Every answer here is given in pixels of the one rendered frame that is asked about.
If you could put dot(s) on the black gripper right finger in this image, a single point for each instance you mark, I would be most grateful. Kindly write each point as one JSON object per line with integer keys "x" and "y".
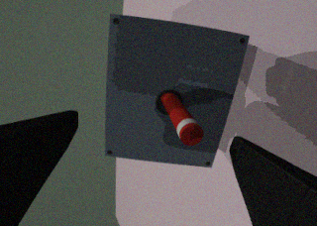
{"x": 276, "y": 192}

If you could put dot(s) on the red peg with white band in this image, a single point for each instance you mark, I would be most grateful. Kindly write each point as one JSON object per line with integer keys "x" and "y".
{"x": 187, "y": 127}

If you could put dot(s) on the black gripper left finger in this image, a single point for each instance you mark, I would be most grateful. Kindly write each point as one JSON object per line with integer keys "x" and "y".
{"x": 29, "y": 150}

